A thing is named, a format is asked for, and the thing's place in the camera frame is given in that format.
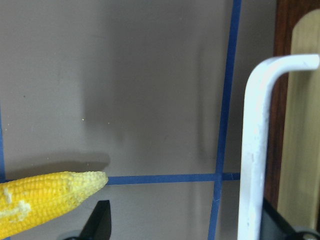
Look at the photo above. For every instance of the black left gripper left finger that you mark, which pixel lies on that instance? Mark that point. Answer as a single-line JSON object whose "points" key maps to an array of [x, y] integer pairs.
{"points": [[98, 225]]}

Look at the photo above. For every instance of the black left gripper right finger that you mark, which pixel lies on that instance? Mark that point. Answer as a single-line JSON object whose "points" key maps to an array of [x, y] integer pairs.
{"points": [[274, 226]]}

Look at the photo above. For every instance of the yellow corn cob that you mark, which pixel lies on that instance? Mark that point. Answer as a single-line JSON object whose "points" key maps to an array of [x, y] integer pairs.
{"points": [[32, 201]]}

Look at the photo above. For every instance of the dark brown wooden cabinet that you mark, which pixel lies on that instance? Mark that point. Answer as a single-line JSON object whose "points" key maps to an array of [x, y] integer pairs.
{"points": [[287, 15]]}

